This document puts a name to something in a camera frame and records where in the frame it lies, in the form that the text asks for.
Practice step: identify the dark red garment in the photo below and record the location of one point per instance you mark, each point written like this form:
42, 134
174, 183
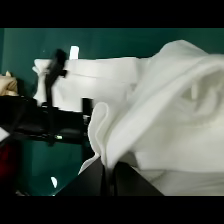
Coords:
8, 163

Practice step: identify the cream garment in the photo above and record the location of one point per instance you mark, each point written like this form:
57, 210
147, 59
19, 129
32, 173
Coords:
7, 85

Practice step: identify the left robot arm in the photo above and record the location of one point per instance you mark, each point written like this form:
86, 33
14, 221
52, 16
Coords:
20, 116

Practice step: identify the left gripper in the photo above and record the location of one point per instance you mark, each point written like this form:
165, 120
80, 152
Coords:
68, 128

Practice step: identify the white shirt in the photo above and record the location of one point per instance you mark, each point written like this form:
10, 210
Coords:
166, 113

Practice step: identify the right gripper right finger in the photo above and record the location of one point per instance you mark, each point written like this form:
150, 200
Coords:
130, 181

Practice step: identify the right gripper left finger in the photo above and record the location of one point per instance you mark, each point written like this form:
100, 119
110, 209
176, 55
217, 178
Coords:
90, 180

